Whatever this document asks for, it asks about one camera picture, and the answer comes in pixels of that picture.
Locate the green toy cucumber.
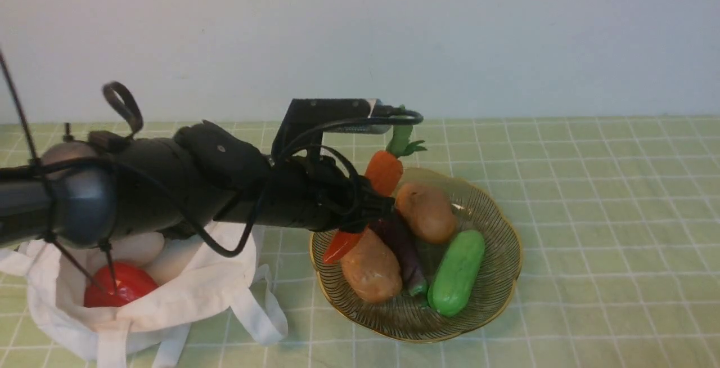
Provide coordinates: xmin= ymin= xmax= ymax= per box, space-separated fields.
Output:
xmin=427 ymin=230 xmax=486 ymax=317

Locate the dark purple toy eggplant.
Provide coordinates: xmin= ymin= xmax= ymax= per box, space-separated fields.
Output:
xmin=368 ymin=211 xmax=429 ymax=297

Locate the brown toy potato front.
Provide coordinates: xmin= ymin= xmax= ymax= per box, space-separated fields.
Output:
xmin=340 ymin=228 xmax=403 ymax=304

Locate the orange toy carrot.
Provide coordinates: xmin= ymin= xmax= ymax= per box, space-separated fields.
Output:
xmin=322 ymin=125 xmax=426 ymax=263

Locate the brown toy potato back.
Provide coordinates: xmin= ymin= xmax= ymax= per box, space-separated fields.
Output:
xmin=395 ymin=183 xmax=457 ymax=245

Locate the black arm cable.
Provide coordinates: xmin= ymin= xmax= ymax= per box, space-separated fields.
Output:
xmin=0 ymin=47 xmax=424 ymax=295

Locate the amber glass plate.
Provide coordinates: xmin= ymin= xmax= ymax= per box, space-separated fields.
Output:
xmin=309 ymin=167 xmax=524 ymax=343

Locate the white cloth bag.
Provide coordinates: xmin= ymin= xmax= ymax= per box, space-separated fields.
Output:
xmin=1 ymin=232 xmax=288 ymax=367

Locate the red toy tomato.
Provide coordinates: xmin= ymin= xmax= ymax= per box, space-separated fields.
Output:
xmin=83 ymin=261 xmax=159 ymax=307

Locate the brown toy potato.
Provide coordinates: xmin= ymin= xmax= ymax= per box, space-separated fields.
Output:
xmin=340 ymin=228 xmax=403 ymax=304
xmin=395 ymin=183 xmax=457 ymax=245

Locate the green checkered tablecloth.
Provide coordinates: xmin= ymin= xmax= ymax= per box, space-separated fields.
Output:
xmin=0 ymin=116 xmax=720 ymax=368

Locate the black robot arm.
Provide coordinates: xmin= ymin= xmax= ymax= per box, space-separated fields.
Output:
xmin=1 ymin=121 xmax=394 ymax=249

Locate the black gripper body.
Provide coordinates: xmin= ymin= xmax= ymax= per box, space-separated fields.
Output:
xmin=264 ymin=158 xmax=394 ymax=232

